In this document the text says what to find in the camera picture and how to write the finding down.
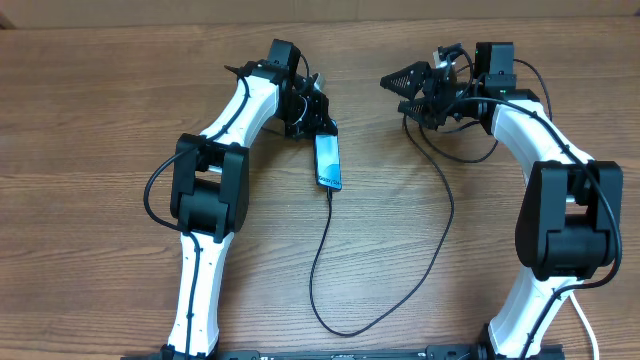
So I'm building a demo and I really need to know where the black charging cable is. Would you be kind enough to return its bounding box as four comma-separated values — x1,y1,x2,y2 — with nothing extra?
308,57,554,338

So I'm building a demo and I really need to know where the blue screen smartphone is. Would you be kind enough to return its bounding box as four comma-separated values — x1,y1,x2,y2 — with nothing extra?
314,135,342,191

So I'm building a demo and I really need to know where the white power strip cord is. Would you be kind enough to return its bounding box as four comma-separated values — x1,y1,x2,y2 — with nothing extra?
568,292,601,360

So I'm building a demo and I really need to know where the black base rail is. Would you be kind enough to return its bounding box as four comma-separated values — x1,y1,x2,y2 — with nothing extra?
121,344,566,360

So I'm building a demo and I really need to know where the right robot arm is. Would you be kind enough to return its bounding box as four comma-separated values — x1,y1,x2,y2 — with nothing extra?
380,42,623,359

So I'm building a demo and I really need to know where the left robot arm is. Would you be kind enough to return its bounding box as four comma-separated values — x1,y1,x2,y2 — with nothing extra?
158,39,338,359

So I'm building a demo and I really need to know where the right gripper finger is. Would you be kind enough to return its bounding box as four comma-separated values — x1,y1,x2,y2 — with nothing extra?
398,98,438,130
380,61,431,100

